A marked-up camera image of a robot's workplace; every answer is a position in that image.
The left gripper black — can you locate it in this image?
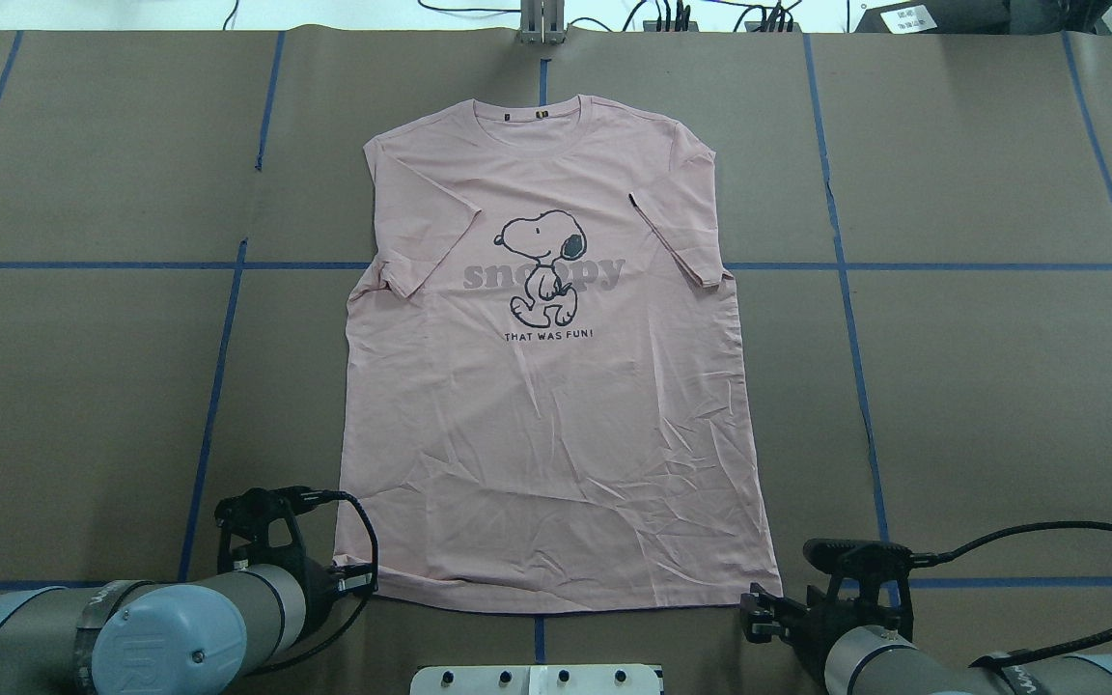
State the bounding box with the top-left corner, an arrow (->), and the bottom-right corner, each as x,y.
297,558 -> 376,641

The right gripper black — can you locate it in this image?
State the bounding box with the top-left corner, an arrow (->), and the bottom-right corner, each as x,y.
738,582 -> 866,686

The pink Snoopy t-shirt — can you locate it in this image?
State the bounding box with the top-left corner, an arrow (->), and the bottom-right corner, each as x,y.
340,95 -> 782,613

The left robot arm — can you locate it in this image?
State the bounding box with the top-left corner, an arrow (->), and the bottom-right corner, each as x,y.
0,563 -> 376,694

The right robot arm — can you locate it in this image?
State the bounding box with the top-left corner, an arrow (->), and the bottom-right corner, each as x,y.
738,582 -> 1112,694

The grey USB hub right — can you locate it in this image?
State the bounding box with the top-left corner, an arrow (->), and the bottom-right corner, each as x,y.
733,3 -> 798,34

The grey usb hub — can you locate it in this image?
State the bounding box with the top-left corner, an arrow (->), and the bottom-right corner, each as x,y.
733,3 -> 798,34
631,1 -> 699,34

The grey USB hub left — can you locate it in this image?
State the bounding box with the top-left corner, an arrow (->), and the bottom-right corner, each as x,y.
631,1 -> 699,34

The black box with label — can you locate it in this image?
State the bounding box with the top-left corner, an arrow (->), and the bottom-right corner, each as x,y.
851,1 -> 1011,34

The left camera cable black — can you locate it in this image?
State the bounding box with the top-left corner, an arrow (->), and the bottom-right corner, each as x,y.
250,486 -> 379,677

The camera cable black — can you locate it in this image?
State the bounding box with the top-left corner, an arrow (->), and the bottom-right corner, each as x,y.
250,486 -> 379,677
912,529 -> 1112,665

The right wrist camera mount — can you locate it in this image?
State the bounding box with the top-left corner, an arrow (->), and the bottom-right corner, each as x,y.
802,540 -> 914,641

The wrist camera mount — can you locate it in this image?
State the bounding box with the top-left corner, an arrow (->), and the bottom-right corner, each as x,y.
802,540 -> 914,641
214,486 -> 337,582

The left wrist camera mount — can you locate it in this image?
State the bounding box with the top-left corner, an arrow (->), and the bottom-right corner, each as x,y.
214,486 -> 337,582

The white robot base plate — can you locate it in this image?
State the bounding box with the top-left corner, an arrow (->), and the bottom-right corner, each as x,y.
409,663 -> 665,694

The right camera cable black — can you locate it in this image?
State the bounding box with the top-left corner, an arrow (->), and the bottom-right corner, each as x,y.
912,529 -> 1112,665

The aluminium frame post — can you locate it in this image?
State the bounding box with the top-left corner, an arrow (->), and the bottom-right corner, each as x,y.
519,0 -> 568,44

